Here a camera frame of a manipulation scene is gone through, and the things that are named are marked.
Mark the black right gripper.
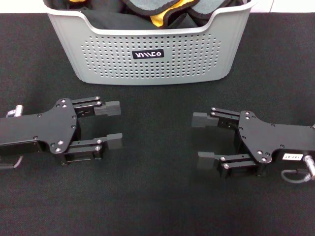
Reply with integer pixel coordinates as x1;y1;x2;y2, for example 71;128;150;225
191;107;315;179

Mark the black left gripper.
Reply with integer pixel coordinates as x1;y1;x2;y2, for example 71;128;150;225
0;96;123;165

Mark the yellow towel with black edging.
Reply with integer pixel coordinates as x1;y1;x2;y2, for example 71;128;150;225
118;0;197;28

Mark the grey perforated plastic storage box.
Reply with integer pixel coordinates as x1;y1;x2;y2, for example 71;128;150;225
43;0;258;86

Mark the black tablecloth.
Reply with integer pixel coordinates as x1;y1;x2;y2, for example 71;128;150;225
0;12;315;236

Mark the grey towel with black edging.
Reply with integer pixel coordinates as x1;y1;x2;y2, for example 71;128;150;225
187;0;231;21

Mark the black crumpled cloth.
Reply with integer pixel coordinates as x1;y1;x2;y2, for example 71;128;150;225
46;0;209;30

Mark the silver left gripper cable connector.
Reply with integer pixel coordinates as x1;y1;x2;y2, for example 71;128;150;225
6;105;24;118

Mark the silver gripper cable connector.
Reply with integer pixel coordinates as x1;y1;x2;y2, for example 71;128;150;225
6;105;24;118
304;153;315;178

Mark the grey right gripper cable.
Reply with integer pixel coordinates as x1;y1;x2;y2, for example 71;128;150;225
281;169;311;184

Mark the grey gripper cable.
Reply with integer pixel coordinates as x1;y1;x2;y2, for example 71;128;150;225
0;155;24;170
281;169;311;184

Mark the grey left gripper cable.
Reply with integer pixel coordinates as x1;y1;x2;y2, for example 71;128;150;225
0;155;24;170

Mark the silver right gripper cable connector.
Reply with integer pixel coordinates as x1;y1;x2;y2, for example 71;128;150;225
304;153;315;178

